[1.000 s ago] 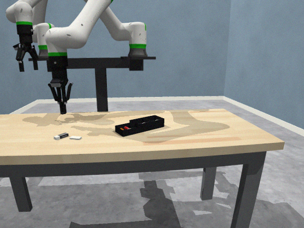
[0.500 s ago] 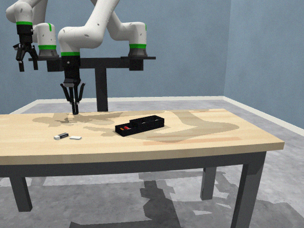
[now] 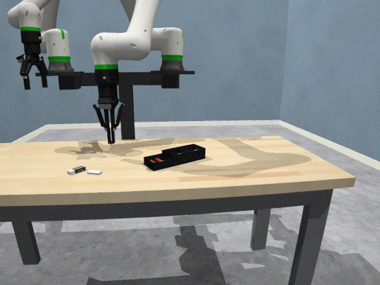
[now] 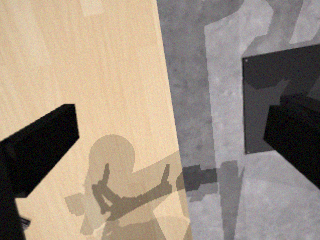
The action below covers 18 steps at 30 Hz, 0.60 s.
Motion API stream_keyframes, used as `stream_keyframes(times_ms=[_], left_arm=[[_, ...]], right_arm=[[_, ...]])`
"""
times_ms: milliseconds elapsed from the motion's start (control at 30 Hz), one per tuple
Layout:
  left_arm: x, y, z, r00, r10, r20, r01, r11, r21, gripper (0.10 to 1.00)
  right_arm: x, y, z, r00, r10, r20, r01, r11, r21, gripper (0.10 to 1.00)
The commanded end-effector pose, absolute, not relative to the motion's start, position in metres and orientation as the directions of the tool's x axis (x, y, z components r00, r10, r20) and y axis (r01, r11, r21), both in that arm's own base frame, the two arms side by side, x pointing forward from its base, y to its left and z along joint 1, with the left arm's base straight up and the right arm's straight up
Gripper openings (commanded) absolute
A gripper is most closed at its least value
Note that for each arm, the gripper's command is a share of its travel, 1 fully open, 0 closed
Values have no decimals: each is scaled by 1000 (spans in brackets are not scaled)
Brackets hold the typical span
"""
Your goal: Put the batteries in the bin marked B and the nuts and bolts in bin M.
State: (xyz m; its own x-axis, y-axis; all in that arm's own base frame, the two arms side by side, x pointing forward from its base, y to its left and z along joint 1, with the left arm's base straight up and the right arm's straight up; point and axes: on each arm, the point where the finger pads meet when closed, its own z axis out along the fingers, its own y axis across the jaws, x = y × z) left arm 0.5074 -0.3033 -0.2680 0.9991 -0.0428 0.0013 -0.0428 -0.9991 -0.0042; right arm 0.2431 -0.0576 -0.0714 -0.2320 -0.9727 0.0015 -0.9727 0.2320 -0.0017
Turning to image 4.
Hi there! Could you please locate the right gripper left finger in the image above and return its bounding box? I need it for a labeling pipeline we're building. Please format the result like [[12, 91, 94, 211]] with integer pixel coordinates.
[[0, 104, 80, 240]]

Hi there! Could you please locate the black eraser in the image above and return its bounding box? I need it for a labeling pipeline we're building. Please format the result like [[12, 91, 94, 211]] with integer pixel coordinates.
[[20, 217, 31, 231]]

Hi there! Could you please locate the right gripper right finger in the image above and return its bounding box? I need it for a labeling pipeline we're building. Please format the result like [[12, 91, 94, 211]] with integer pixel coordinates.
[[263, 105, 320, 190]]

